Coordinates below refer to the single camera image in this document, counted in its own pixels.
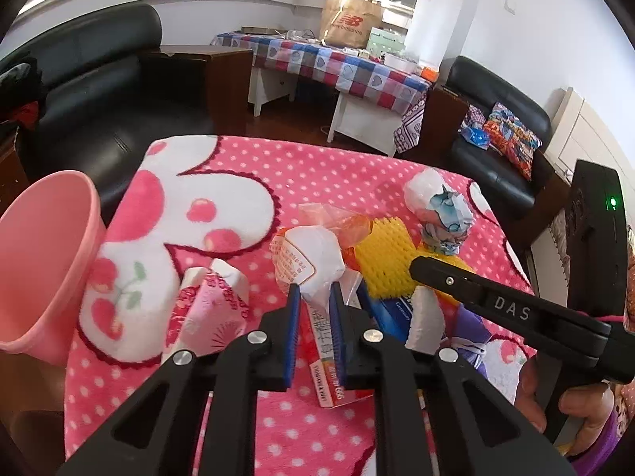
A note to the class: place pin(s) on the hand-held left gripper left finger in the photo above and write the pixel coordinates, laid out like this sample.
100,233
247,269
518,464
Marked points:
292,318

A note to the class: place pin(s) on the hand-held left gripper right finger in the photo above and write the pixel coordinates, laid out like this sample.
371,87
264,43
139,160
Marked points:
336,318

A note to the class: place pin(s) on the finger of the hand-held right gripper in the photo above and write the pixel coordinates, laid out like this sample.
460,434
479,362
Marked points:
501,302

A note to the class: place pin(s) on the purple packet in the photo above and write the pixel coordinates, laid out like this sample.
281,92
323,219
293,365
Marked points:
466,339

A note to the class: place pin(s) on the white paper wrapper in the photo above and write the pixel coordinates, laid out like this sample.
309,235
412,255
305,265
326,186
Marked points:
312,253

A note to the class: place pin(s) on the yellow foam net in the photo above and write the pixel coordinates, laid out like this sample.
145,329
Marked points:
387,258

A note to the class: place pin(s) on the white foam piece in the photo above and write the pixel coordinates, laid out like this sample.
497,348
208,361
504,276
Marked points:
424,322

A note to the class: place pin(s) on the pink patterned tissue pack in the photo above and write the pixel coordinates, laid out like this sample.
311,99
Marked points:
213,307

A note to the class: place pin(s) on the pink plastic bin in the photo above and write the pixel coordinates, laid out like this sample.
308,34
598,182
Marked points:
44,258

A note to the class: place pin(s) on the person's right hand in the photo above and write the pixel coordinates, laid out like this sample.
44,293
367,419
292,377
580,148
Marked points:
588,406

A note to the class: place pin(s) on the red and white packet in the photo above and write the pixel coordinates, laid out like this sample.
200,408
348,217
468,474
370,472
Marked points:
325,372

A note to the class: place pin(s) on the blue box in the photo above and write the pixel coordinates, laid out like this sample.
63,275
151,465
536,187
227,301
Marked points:
392,310

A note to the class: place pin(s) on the clear orange plastic bag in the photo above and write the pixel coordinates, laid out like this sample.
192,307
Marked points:
342,223

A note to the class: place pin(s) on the crumpled blue patterned paper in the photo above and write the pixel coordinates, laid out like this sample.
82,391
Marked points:
444,213

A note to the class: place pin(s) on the white wooden panel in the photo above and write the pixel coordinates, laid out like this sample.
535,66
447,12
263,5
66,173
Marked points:
590,129

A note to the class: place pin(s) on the colourful printed cushion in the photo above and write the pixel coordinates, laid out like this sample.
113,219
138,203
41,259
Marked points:
513,139

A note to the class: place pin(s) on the pink dotted printed blanket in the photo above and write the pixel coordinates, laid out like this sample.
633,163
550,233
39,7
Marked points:
317,173

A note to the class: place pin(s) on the blue plastic bag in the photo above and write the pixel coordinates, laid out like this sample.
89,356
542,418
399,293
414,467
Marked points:
474,131

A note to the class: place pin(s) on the wooden side table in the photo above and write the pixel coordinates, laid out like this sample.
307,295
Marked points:
223,84
446,119

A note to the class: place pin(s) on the white table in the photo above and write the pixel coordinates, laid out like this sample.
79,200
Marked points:
362,119

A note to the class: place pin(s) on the black leather armchair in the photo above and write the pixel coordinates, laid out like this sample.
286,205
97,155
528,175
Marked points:
501,79

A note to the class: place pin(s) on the checkered tablecloth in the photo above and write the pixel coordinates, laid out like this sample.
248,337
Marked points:
347,67

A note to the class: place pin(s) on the green box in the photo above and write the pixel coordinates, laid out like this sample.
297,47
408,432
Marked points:
387,42

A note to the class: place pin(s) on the brown paper bag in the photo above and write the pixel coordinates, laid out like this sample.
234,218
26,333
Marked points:
347,20

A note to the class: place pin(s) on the black leather sofa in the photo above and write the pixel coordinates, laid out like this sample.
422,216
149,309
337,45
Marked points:
99,84

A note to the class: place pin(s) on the black jacket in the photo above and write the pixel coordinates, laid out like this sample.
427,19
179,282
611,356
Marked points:
20,84

